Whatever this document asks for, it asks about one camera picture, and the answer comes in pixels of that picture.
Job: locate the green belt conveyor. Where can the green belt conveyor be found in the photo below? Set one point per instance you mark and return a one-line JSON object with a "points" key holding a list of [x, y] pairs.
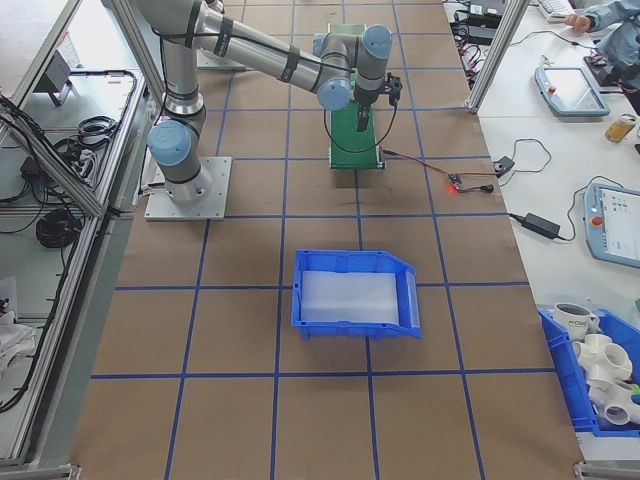
{"points": [[350, 140]]}

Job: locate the white cloth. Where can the white cloth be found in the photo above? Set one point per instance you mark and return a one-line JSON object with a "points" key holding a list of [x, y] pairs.
{"points": [[12, 330]]}

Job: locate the grey metal box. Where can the grey metal box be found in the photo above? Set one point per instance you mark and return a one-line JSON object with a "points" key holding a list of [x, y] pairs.
{"points": [[52, 75]]}

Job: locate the slim black power adapter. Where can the slim black power adapter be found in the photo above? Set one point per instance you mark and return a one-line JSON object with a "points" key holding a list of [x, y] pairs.
{"points": [[542, 224]]}

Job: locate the power strip with red switches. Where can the power strip with red switches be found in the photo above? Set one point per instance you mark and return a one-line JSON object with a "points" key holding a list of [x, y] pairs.
{"points": [[472, 57]]}

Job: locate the person in blue jacket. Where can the person in blue jacket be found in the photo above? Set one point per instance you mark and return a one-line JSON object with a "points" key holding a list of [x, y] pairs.
{"points": [[617, 45]]}

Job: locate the white keyboard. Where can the white keyboard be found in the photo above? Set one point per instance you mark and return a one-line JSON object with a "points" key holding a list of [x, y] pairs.
{"points": [[552, 7]]}

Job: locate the small board on black mat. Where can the small board on black mat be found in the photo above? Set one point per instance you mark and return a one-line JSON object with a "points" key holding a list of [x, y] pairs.
{"points": [[595, 60]]}

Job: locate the light blue teach pendant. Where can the light blue teach pendant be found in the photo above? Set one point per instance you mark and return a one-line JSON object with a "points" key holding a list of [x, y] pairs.
{"points": [[615, 225], [570, 90]]}

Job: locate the metal bar V-shaped frame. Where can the metal bar V-shaped frame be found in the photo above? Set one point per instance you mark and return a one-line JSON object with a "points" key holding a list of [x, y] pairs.
{"points": [[75, 186]]}

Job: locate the white mug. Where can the white mug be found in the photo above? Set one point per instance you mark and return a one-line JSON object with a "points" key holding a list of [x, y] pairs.
{"points": [[570, 320]]}

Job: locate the aluminium extrusion post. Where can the aluminium extrusion post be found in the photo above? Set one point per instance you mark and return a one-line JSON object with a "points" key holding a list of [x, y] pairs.
{"points": [[495, 55]]}

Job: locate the yellow drink can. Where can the yellow drink can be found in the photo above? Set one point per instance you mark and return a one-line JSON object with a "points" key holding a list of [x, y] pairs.
{"points": [[620, 129]]}

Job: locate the small circuit board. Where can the small circuit board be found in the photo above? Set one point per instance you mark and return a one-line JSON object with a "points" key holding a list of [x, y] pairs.
{"points": [[455, 182]]}

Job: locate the large black power brick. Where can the large black power brick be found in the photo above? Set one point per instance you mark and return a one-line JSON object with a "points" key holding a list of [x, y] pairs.
{"points": [[482, 7]]}

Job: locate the white square base plate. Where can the white square base plate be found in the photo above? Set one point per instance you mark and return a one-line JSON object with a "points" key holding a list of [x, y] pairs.
{"points": [[215, 200], [220, 62]]}

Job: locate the white PVC pipe fitting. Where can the white PVC pipe fitting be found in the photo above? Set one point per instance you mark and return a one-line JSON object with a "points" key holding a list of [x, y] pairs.
{"points": [[612, 392], [602, 357], [620, 416]]}

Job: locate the blue plastic bin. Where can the blue plastic bin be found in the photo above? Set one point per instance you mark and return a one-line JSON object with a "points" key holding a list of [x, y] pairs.
{"points": [[345, 330]]}

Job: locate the black barrel plug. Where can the black barrel plug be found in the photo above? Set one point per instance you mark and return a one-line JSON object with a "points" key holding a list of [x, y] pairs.
{"points": [[485, 189]]}

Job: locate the black adapter block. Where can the black adapter block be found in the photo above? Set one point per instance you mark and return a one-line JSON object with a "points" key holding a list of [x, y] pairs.
{"points": [[31, 169]]}

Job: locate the small black box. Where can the small black box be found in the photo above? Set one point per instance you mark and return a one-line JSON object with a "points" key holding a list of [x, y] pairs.
{"points": [[502, 165]]}

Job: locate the large blue parts bin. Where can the large blue parts bin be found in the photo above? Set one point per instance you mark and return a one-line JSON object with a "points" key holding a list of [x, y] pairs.
{"points": [[562, 365]]}

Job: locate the aluminium corner bar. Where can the aluminium corner bar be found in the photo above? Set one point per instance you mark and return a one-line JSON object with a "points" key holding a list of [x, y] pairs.
{"points": [[40, 474], [610, 472]]}

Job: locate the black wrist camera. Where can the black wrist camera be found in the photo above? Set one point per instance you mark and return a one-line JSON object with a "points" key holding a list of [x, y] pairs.
{"points": [[395, 90]]}

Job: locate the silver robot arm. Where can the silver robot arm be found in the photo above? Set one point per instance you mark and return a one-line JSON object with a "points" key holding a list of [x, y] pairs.
{"points": [[175, 75]]}

